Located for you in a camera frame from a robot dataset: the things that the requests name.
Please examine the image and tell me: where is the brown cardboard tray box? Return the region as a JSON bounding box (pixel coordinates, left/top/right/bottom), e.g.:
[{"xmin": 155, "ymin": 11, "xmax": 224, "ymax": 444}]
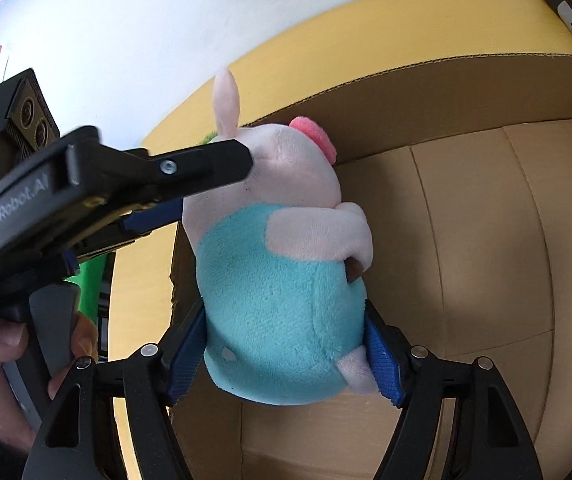
[{"xmin": 167, "ymin": 52, "xmax": 572, "ymax": 480}]

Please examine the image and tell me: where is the green cloth covered bench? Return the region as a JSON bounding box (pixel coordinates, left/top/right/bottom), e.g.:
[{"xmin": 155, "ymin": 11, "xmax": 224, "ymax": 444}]
[{"xmin": 68, "ymin": 255, "xmax": 106, "ymax": 324}]

